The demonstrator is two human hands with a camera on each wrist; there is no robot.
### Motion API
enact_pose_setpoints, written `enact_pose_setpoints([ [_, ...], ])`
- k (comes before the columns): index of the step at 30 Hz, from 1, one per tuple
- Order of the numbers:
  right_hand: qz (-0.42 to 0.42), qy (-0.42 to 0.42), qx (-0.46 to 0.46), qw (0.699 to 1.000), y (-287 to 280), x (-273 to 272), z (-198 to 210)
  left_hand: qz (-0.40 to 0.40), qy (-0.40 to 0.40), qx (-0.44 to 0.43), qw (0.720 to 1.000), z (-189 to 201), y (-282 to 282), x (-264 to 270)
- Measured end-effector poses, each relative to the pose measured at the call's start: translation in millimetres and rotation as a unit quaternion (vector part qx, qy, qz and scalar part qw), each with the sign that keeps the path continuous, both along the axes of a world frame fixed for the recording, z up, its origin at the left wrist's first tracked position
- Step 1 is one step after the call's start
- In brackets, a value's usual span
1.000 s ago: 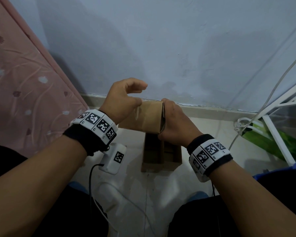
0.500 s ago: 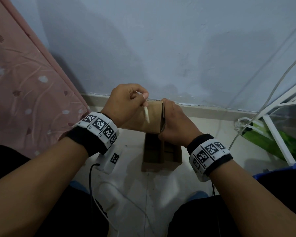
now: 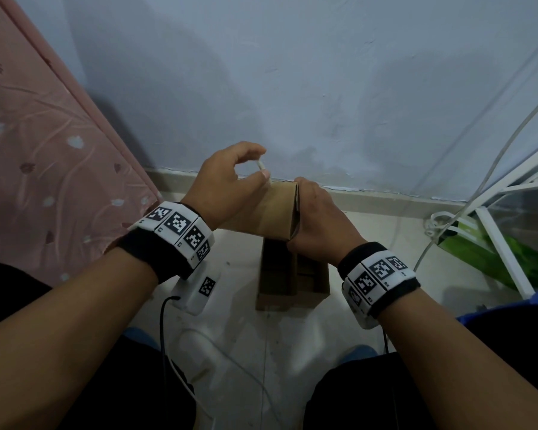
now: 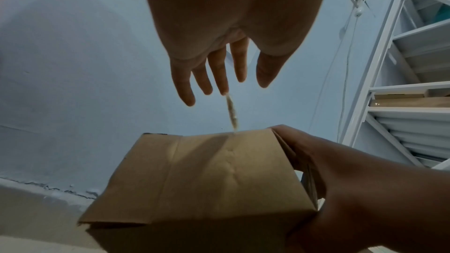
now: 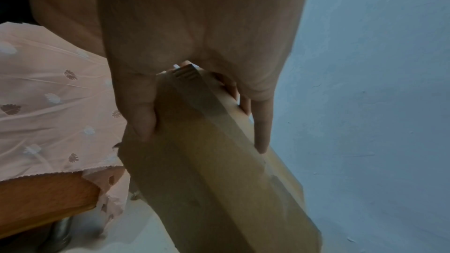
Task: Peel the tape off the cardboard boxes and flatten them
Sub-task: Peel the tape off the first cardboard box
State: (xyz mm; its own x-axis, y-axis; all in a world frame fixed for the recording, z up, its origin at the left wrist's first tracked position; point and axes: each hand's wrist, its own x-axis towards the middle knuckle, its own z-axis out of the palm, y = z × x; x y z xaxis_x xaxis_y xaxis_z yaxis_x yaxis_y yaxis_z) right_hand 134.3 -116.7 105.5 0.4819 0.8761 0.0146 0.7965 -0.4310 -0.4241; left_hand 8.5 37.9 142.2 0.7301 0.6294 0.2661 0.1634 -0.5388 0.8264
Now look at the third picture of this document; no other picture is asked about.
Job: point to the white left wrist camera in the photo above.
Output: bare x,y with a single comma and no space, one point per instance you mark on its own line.
199,291

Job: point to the person's right hand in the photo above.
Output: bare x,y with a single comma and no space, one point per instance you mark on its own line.
323,228

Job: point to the taped brown cardboard box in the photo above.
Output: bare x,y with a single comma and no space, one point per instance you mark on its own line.
269,210

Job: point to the person's left hand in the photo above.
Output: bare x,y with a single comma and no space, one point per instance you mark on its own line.
219,192

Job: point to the small tan floor scrap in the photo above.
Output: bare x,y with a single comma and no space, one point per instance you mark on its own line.
199,375

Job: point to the blue plastic bin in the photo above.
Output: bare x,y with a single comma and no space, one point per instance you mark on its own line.
515,306

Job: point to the green plastic bag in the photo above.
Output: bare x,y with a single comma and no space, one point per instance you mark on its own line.
470,252

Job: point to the person's right blue shoe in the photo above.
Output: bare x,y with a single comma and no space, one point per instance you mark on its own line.
358,353

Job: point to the pink floral bedsheet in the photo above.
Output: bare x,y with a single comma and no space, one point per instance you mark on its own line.
49,165

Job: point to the wrist marker band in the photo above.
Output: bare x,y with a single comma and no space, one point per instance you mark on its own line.
175,223
376,275

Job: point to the left wrist marker band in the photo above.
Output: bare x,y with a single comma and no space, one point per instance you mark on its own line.
175,223

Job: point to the white metal rack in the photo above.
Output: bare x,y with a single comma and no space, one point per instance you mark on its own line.
502,255

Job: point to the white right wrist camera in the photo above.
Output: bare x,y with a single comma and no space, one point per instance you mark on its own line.
363,318

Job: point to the right wrist marker band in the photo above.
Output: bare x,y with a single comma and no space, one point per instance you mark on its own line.
376,275

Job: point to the person's left forearm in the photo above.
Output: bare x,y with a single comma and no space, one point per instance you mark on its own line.
63,335

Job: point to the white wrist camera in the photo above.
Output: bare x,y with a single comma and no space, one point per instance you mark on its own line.
363,318
199,291

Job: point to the clear packing tape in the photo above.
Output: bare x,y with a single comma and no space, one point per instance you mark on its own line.
261,165

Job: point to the person's right forearm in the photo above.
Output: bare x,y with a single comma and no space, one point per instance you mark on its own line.
457,376

